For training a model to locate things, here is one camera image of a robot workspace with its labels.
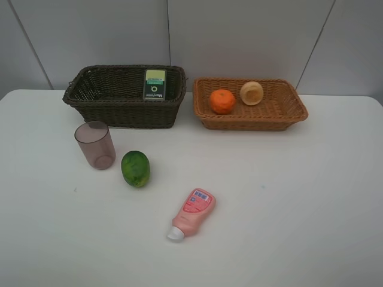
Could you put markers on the orange mandarin fruit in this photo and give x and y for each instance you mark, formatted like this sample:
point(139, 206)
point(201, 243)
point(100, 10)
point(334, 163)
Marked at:
point(222, 101)

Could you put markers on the pink squeeze bottle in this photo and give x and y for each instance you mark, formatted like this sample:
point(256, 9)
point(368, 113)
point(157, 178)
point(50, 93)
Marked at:
point(197, 207)

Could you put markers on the dark green pump bottle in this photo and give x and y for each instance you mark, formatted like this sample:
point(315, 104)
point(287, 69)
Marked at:
point(154, 85)

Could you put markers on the translucent purple plastic cup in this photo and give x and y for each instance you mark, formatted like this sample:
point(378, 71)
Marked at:
point(95, 141)

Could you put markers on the dark brown wicker basket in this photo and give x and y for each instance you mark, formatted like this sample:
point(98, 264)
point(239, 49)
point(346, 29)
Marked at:
point(114, 95)

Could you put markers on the orange wicker basket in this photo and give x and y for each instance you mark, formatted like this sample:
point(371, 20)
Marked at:
point(279, 109)

